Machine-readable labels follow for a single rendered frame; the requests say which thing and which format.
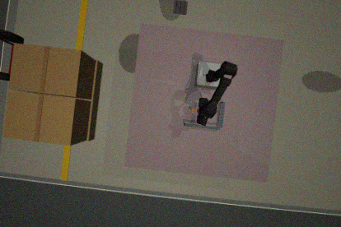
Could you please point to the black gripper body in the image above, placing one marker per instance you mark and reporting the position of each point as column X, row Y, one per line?
column 202, row 102

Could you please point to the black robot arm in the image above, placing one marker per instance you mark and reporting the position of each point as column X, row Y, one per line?
column 210, row 108

